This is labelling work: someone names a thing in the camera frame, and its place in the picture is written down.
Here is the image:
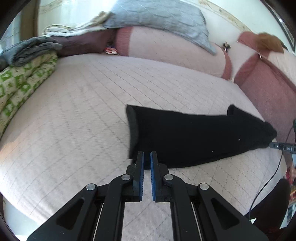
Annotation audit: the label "small dark wall ornament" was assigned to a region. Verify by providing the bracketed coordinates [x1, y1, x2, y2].
[222, 42, 231, 53]

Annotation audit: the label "framed wall picture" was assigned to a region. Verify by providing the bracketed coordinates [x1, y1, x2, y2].
[273, 9, 295, 53]

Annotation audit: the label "pink quilted sofa seat cover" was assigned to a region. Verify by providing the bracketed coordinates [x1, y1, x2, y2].
[1, 54, 281, 240]

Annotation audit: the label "red sofa backrest cushion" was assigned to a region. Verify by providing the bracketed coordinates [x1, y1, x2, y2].
[234, 54, 295, 143]

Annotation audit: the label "beige folded cloth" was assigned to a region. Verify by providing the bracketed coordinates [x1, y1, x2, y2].
[42, 11, 111, 37]

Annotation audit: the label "brown plush cushion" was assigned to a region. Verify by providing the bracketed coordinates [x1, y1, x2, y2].
[255, 33, 288, 53]

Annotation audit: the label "black pants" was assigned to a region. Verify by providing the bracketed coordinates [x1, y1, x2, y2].
[126, 104, 278, 168]

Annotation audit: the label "grey quilted blanket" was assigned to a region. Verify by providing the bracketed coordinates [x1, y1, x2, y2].
[103, 1, 216, 55]

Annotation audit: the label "green patterned folded cloth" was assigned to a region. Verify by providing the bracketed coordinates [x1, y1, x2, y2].
[1, 51, 58, 135]

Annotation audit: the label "small red white packet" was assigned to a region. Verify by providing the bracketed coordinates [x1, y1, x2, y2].
[105, 47, 118, 55]

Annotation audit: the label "dark grey folded garment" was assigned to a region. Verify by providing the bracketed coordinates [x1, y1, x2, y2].
[1, 36, 62, 69]

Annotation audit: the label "dark maroon garment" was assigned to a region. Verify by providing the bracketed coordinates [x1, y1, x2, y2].
[52, 29, 116, 57]

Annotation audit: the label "black cable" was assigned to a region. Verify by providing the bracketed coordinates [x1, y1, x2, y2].
[248, 126, 296, 219]

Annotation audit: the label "pink quilted back cushion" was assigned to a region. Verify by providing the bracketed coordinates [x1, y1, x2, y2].
[115, 27, 232, 80]

